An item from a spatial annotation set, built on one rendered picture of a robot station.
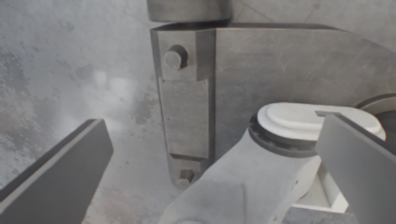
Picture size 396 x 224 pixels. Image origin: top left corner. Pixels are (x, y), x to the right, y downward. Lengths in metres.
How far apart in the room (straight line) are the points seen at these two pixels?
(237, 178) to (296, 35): 0.31
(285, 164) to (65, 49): 0.82
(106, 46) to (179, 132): 0.41
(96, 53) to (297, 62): 0.66
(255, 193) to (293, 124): 0.13
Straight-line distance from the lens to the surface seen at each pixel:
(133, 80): 0.76
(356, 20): 0.68
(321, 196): 0.50
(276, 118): 0.36
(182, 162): 0.59
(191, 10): 0.43
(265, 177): 0.31
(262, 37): 0.45
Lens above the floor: 0.61
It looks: 58 degrees down
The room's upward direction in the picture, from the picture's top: 156 degrees counter-clockwise
